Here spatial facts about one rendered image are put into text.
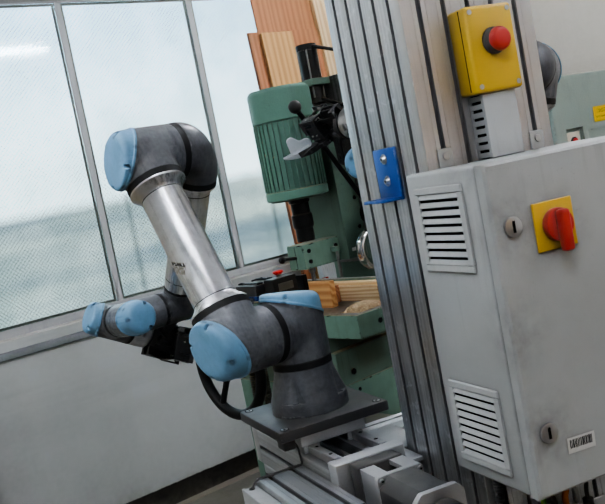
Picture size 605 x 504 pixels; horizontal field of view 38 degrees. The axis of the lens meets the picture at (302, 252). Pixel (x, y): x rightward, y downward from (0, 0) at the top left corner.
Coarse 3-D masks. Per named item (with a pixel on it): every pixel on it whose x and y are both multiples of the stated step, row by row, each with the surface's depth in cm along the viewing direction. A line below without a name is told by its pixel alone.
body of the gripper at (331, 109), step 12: (312, 108) 222; (324, 108) 217; (336, 108) 213; (312, 120) 215; (324, 120) 215; (336, 120) 212; (312, 132) 219; (324, 132) 217; (336, 132) 213; (324, 144) 219
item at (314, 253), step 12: (312, 240) 249; (324, 240) 246; (336, 240) 249; (288, 252) 245; (300, 252) 241; (312, 252) 243; (324, 252) 246; (300, 264) 242; (312, 264) 242; (324, 264) 246
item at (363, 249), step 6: (366, 228) 243; (360, 234) 242; (366, 234) 242; (360, 240) 241; (366, 240) 242; (360, 246) 241; (366, 246) 242; (360, 252) 241; (366, 252) 242; (360, 258) 242; (366, 258) 242; (366, 264) 242; (372, 264) 243
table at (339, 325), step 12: (324, 312) 226; (336, 312) 222; (372, 312) 216; (336, 324) 218; (348, 324) 215; (360, 324) 213; (372, 324) 215; (384, 324) 218; (336, 336) 219; (348, 336) 216; (360, 336) 213
